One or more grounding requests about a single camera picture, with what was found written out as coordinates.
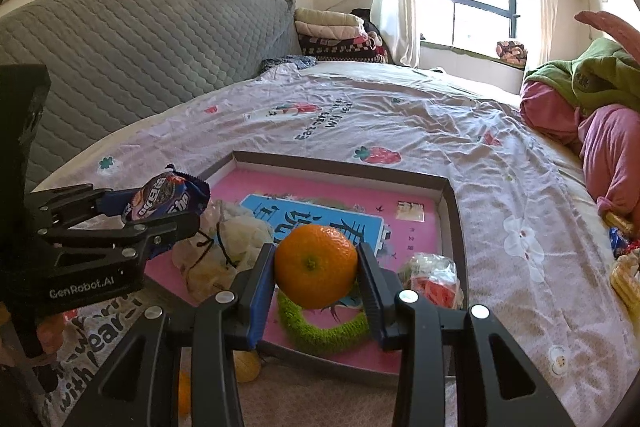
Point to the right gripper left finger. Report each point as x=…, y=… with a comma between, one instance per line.
x=138, y=384

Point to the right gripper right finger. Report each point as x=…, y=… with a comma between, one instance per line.
x=496, y=383

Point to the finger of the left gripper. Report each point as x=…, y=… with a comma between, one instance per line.
x=67, y=249
x=69, y=205

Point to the dark blue snack packet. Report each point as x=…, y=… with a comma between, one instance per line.
x=171, y=191

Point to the orange mandarin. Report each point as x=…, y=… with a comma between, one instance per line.
x=315, y=266
x=184, y=394

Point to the person's left hand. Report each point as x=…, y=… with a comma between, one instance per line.
x=50, y=333

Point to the yellow-green round fruit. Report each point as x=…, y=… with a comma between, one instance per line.
x=247, y=366

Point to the red snack in clear wrapper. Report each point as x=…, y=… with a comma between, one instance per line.
x=435, y=277

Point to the pink floral bed sheet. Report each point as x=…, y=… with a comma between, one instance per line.
x=536, y=250

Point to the grey quilted headboard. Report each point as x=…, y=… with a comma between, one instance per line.
x=115, y=62

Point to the clear bag with black tie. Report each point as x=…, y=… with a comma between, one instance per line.
x=228, y=241

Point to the yellow snack bag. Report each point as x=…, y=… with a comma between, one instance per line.
x=623, y=279

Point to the shallow grey cardboard tray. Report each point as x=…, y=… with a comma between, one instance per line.
x=397, y=213

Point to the blue wrapped candy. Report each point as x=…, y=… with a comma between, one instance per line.
x=619, y=242

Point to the pink crumpled duvet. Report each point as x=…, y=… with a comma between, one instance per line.
x=607, y=143

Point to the stack of folded blankets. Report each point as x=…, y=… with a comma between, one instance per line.
x=337, y=36

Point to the green blanket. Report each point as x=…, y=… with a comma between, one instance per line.
x=604, y=74

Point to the colourful bundle on windowsill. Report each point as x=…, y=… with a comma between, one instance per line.
x=511, y=52

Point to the dusty pink pillow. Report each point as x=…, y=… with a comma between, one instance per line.
x=626, y=35

